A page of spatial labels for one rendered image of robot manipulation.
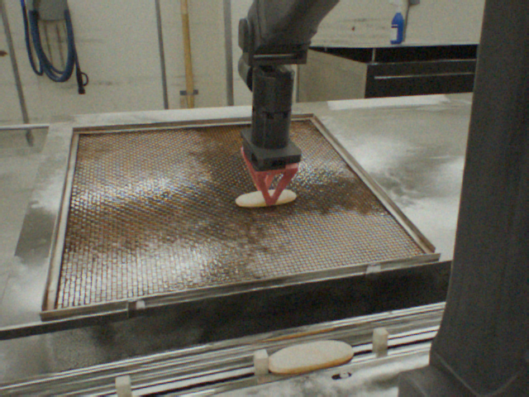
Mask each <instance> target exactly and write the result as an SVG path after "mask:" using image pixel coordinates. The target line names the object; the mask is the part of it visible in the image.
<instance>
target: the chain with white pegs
mask: <svg viewBox="0 0 529 397"><path fill-rule="evenodd" d="M388 335H389V334H388V332H387V331H386V330H385V328H376V329H375V330H374V336H373V344H372V349H369V350H366V351H360V352H354V355H353V356H360V355H364V354H369V353H373V352H381V351H385V350H389V349H394V348H398V347H405V346H410V345H414V344H418V343H423V342H430V341H431V340H432V338H433V337H428V338H425V339H419V340H415V341H410V342H406V343H399V344H394V345H390V346H388ZM254 371H255V372H252V373H248V374H244V375H238V376H237V377H235V376H232V377H227V378H223V379H219V380H214V381H212V382H211V381H207V382H203V383H198V384H194V385H190V386H182V387H178V388H173V389H168V390H165V391H162V390H161V391H156V392H152V393H148V394H143V395H140V396H137V395H136V396H132V390H131V380H130V376H129V375H125V376H121V377H117V379H116V387H117V397H155V396H159V395H167V394H171V393H175V392H179V391H184V390H191V389H196V388H200V387H204V386H209V385H216V384H221V383H225V382H229V381H234V380H241V379H245V378H250V377H254V376H258V375H265V374H269V373H273V372H271V371H270V370H269V357H268V354H267V352H266V350H265V349H261V350H257V351H254Z"/></svg>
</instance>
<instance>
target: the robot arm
mask: <svg viewBox="0 0 529 397"><path fill-rule="evenodd" d="M339 1H340V0H254V1H253V2H252V3H251V5H250V8H249V10H248V12H247V17H245V18H241V19H240V20H239V25H238V46H239V48H240V49H241V50H242V56H241V57H240V59H239V61H238V65H237V71H238V74H239V76H240V77H241V79H242V81H243V82H244V83H245V85H246V87H247V88H248V89H249V90H250V91H251V92H252V107H251V128H247V129H241V137H240V138H243V139H244V140H243V147H242V148H241V153H242V155H243V157H244V159H245V162H246V164H247V166H248V168H249V171H250V173H251V175H252V178H253V180H254V181H255V185H256V187H257V189H258V191H261V193H262V195H263V198H264V200H265V203H266V205H271V204H276V202H277V200H278V199H279V196H280V195H281V193H282V192H283V191H284V189H285V187H286V186H287V185H288V183H289V182H290V181H291V179H292V178H293V177H294V176H295V175H296V174H297V172H298V171H299V165H298V162H301V161H302V152H301V151H300V150H299V149H298V148H297V147H296V145H295V144H294V143H293V142H292V140H291V139H290V128H291V118H292V106H293V88H294V78H295V71H294V70H293V69H290V68H289V67H286V66H285V65H306V64H307V50H308V47H309V46H310V45H311V44H312V42H311V39H312V38H313V37H314V36H315V35H316V33H317V28H318V26H319V24H320V23H321V21H322V20H323V18H324V17H325V16H326V15H327V14H328V13H329V12H330V11H331V10H332V9H333V8H334V7H335V6H336V4H337V3H338V2H339ZM278 174H283V176H282V178H281V180H280V181H279V184H278V186H277V188H276V190H275V191H274V194H273V195H272V196H270V195H269V191H268V189H269V186H270V184H271V182H272V180H273V177H274V175H278ZM430 347H431V348H430V355H429V362H428V366H422V367H418V368H413V369H409V370H405V371H400V372H399V373H398V397H529V0H485V3H484V15H483V18H482V22H481V30H480V37H479V50H478V58H477V65H476V71H475V78H474V92H473V98H472V106H471V113H470V120H469V127H468V133H467V140H466V147H465V160H464V167H463V174H462V180H461V188H460V201H459V207H458V215H457V222H456V229H455V242H454V249H453V256H452V263H451V270H450V281H449V286H448V291H447V296H446V302H445V306H444V309H443V313H442V316H441V321H440V325H439V328H438V330H437V332H436V334H435V335H434V337H433V338H432V340H431V345H430Z"/></svg>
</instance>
